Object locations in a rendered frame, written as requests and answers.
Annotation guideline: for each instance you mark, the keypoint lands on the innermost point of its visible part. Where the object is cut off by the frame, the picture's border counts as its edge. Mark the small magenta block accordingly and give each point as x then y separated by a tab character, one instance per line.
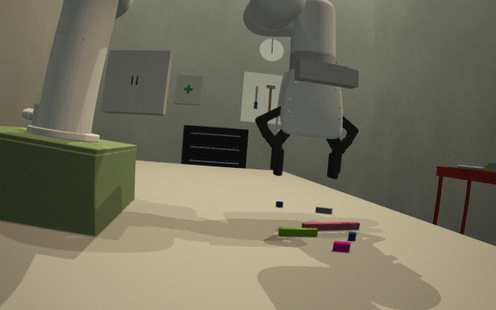
341	246

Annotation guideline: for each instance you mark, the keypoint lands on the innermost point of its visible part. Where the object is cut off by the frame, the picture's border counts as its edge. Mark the lime green rod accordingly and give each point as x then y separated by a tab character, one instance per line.
298	232

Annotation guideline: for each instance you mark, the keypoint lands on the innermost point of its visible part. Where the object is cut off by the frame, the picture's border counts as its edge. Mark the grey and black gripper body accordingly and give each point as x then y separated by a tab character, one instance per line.
309	109

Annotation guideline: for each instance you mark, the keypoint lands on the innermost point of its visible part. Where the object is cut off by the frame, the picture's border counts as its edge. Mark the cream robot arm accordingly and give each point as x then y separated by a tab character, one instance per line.
82	38

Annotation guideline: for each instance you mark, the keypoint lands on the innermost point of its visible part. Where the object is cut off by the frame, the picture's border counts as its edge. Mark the pink rod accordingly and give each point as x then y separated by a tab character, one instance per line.
332	226

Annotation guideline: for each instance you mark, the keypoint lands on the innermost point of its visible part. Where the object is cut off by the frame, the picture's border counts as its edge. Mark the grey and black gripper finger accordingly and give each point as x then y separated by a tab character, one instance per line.
277	153
338	148

